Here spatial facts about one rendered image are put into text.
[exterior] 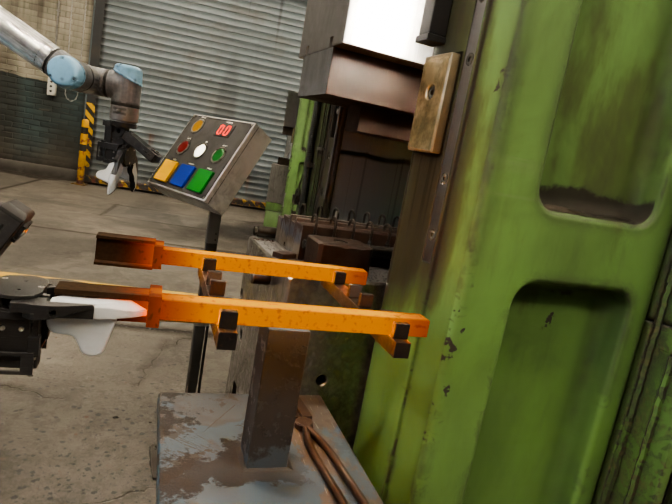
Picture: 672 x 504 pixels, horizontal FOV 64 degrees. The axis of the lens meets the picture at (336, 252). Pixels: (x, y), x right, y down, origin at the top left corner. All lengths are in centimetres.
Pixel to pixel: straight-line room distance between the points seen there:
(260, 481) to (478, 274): 45
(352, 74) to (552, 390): 75
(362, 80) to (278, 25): 822
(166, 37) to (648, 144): 860
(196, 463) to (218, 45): 869
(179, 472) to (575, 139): 82
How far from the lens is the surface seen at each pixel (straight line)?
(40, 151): 966
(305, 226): 116
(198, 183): 161
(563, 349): 114
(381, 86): 120
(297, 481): 82
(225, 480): 80
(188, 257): 84
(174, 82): 926
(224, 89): 920
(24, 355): 61
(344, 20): 114
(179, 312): 60
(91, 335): 60
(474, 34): 98
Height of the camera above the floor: 115
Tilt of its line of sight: 10 degrees down
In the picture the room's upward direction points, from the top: 10 degrees clockwise
